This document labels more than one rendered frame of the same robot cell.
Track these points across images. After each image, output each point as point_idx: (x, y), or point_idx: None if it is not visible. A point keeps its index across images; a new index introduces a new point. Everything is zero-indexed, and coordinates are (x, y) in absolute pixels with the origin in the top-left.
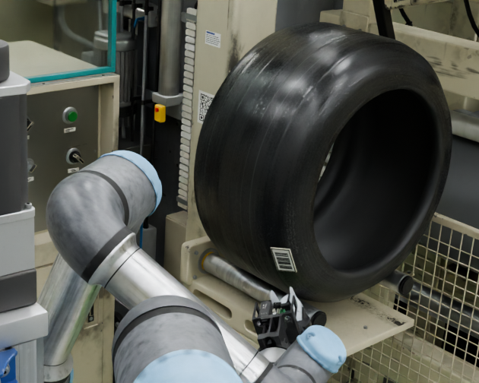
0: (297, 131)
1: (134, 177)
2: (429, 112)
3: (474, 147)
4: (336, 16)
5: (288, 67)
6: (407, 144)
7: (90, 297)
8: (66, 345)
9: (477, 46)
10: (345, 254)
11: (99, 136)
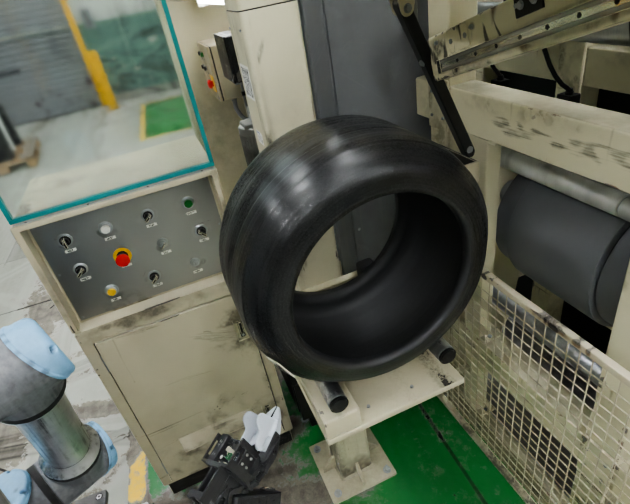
0: (258, 259)
1: None
2: (447, 204)
3: (558, 193)
4: (426, 81)
5: (264, 182)
6: (455, 218)
7: (50, 437)
8: (62, 459)
9: (545, 104)
10: (399, 316)
11: (220, 212)
